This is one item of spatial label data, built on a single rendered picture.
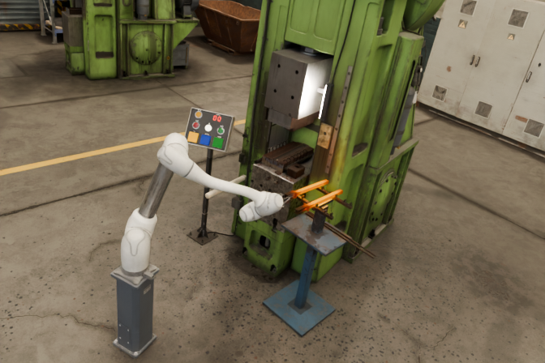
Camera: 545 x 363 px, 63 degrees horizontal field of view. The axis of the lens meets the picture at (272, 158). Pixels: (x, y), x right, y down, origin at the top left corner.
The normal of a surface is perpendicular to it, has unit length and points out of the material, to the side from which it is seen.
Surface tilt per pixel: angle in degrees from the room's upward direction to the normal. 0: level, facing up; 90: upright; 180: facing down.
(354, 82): 90
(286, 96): 90
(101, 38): 90
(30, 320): 0
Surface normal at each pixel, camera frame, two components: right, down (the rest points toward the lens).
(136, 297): 0.29, 0.48
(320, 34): -0.59, 0.29
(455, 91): -0.75, 0.21
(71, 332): 0.14, -0.88
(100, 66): 0.58, 0.44
